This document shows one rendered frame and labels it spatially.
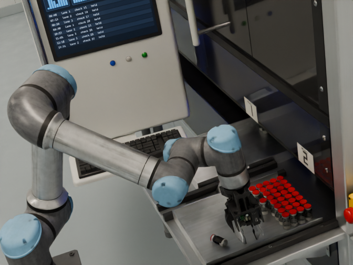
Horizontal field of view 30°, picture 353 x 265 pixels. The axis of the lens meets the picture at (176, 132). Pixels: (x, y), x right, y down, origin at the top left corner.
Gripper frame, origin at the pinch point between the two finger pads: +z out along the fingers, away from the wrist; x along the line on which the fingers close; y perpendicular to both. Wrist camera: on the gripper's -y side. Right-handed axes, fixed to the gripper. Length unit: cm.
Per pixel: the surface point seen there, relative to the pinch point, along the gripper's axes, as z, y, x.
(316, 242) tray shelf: 3.1, 8.3, 15.4
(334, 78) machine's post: -42, 8, 28
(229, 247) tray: 0.8, 0.6, -6.2
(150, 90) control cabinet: -8, -87, -7
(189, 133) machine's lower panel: 34, -117, 6
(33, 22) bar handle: -49, -82, -37
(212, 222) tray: 0.7, -11.7, -7.2
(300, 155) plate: -9.9, -12.2, 22.3
